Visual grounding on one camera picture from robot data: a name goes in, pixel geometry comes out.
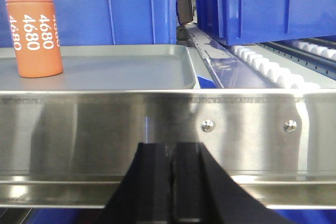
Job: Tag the large blue bin left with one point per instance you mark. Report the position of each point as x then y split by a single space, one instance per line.
108 22

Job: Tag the grey plastic tray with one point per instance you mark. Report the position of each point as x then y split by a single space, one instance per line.
116 67

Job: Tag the orange capacitor with white numbers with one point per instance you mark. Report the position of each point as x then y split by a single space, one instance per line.
35 37

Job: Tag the large blue bin right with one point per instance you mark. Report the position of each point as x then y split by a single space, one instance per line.
236 22

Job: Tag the large blue bin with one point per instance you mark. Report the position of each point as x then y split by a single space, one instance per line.
236 22
108 22

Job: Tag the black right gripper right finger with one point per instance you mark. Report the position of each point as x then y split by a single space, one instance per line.
204 193

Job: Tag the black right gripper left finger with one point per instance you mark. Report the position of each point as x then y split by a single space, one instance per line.
144 195

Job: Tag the white roller track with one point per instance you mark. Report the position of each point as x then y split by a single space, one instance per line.
282 69

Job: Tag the stainless steel shelf rail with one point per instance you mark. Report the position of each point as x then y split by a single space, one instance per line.
71 148

